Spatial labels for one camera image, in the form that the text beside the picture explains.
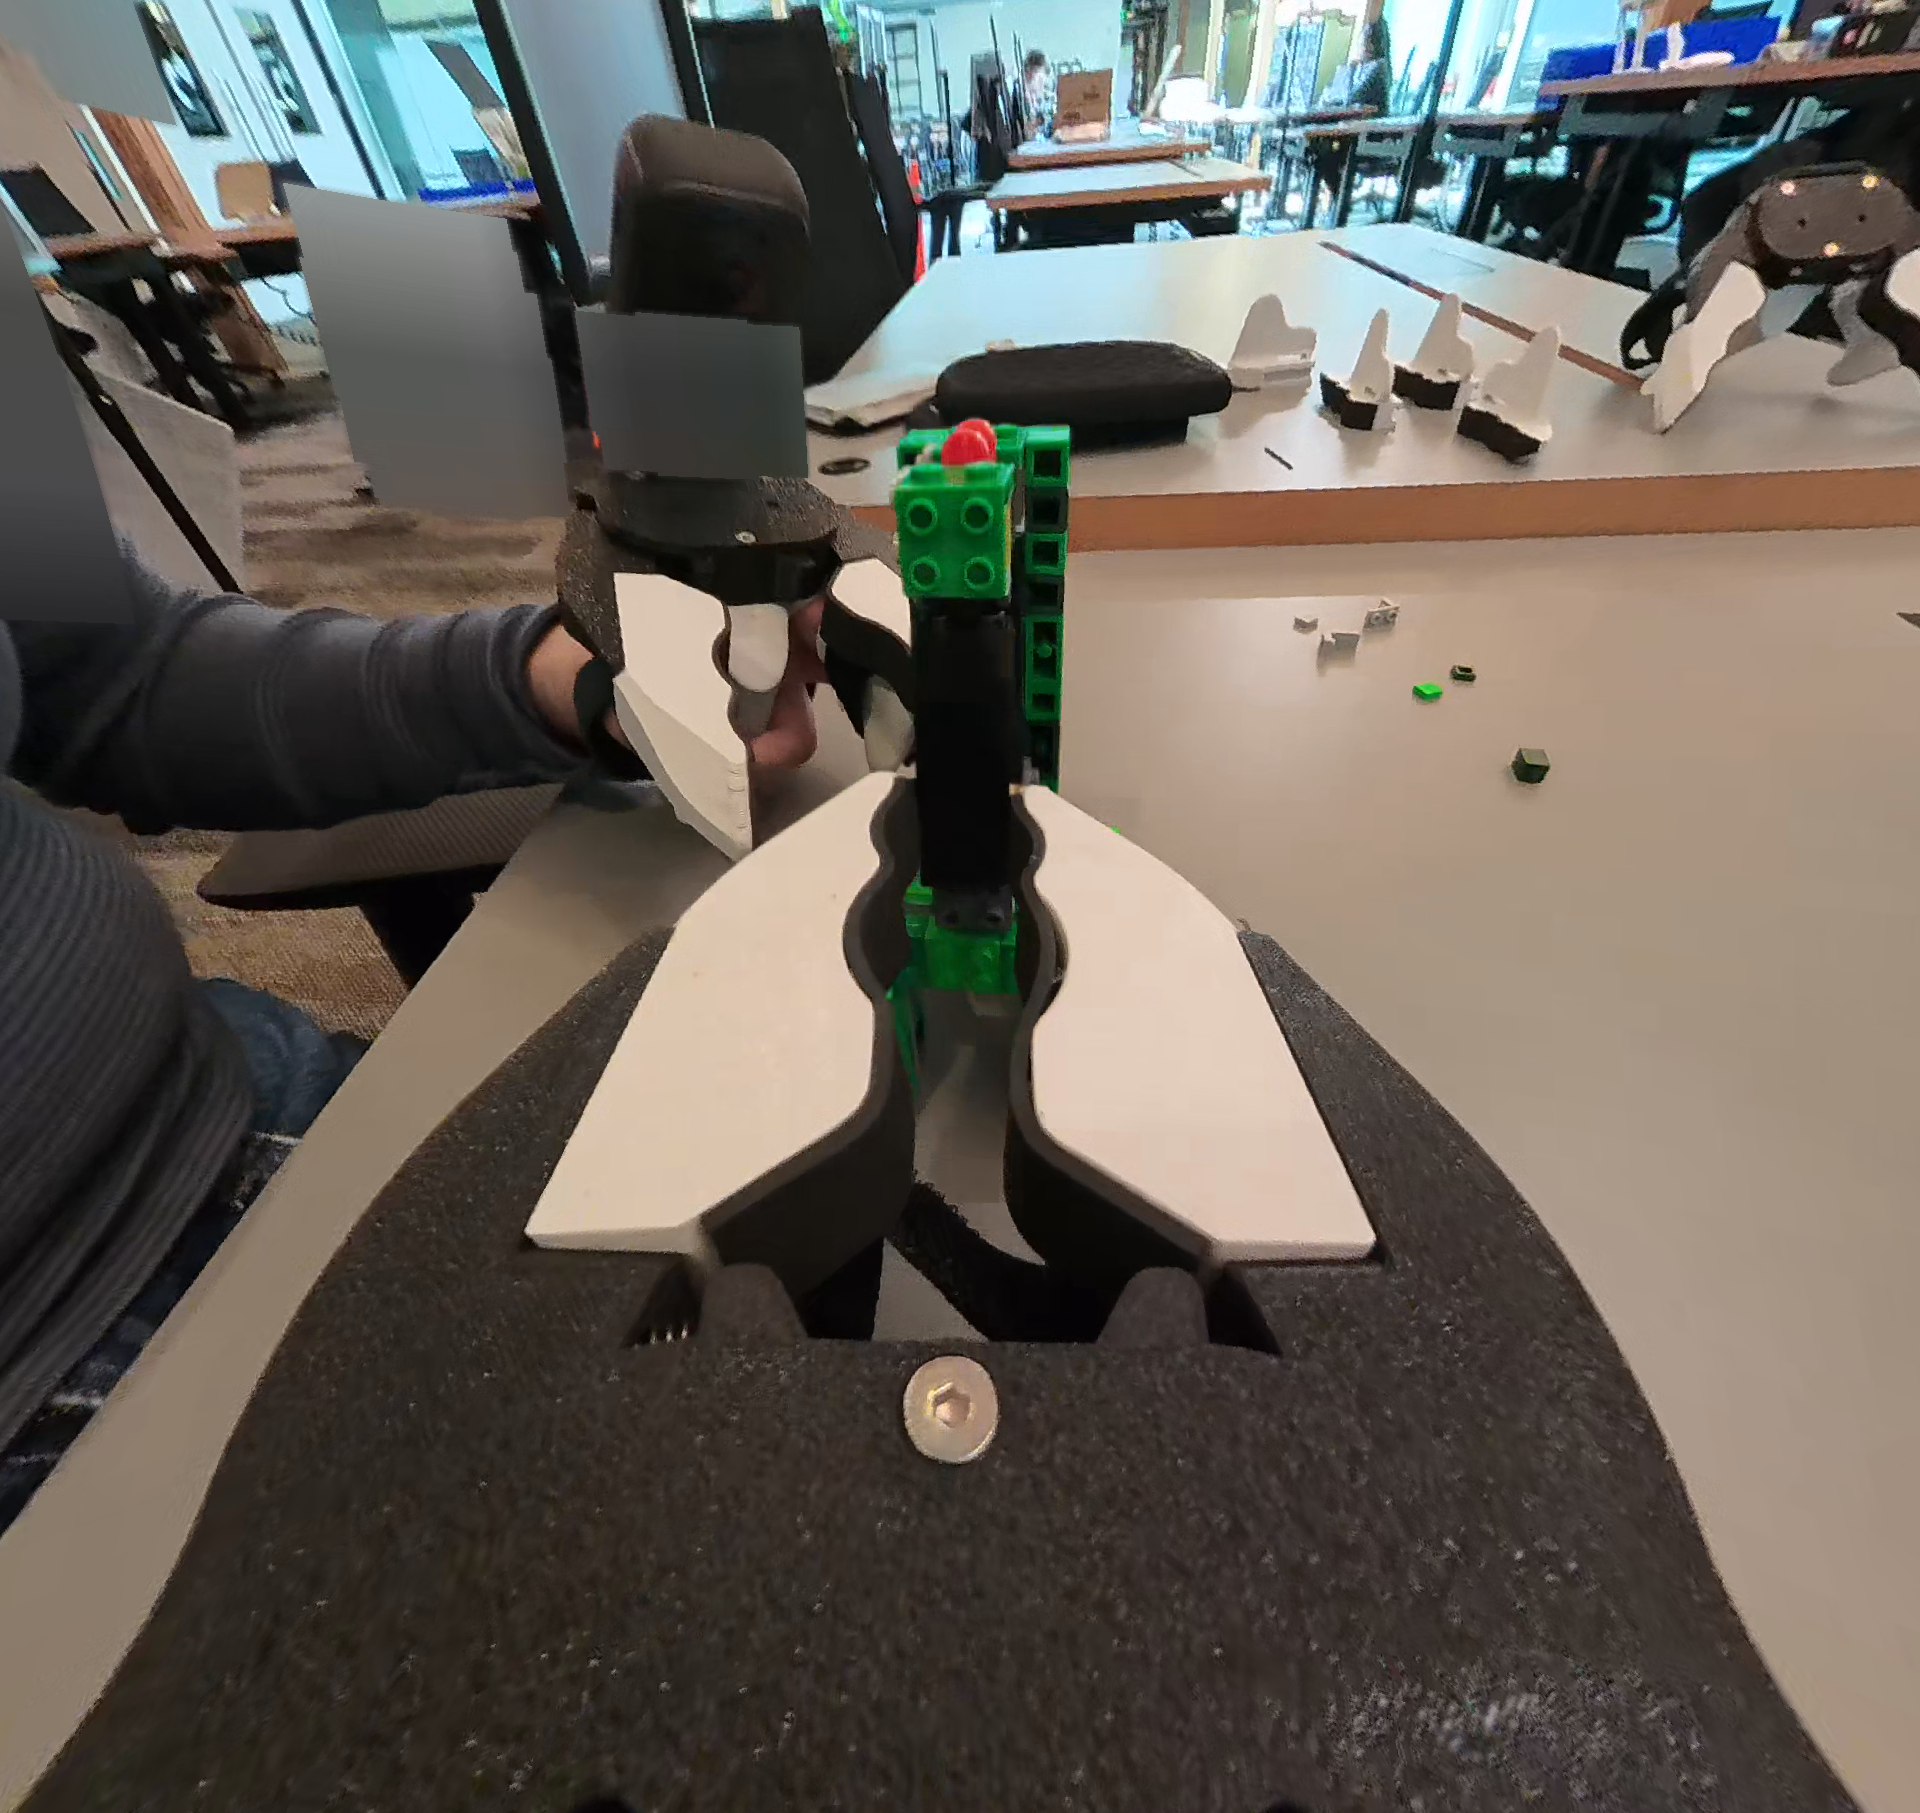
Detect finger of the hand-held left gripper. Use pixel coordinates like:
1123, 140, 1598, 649
829, 557, 914, 644
612, 574, 756, 863

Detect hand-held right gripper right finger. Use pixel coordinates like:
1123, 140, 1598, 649
1003, 784, 1382, 1347

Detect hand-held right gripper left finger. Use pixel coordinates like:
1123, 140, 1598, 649
523, 775, 921, 1342

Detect green brick frame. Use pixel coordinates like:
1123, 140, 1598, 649
885, 420, 1077, 1095

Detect black brick column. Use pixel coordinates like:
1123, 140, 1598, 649
913, 594, 1040, 933

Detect person's left forearm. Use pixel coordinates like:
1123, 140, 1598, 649
0, 553, 565, 837

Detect grey desk with wooden edge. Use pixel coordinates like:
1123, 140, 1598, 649
803, 220, 1920, 554

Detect person's left hand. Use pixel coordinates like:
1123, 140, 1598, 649
525, 594, 829, 812

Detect white paper sheet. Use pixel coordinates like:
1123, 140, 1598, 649
804, 377, 944, 435

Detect black mesh pad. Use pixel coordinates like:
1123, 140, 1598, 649
934, 340, 1237, 452

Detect black high-back chair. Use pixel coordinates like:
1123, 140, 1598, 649
692, 9, 921, 383

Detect person's blue jeans leg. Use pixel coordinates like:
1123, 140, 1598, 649
0, 977, 374, 1536

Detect loose white finger part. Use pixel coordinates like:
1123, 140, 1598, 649
1454, 325, 1567, 464
1393, 293, 1478, 415
1317, 311, 1400, 430
1226, 293, 1323, 393

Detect person's grey sweater torso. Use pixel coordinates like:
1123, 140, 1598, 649
0, 779, 258, 1446

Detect long wooden work table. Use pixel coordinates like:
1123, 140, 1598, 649
1537, 50, 1920, 241

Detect blue storage bins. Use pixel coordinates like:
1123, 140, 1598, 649
1545, 20, 1789, 82

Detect spare hand-held gripper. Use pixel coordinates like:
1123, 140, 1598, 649
1620, 163, 1920, 438

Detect wall poster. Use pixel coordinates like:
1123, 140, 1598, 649
156, 0, 228, 139
241, 9, 320, 135

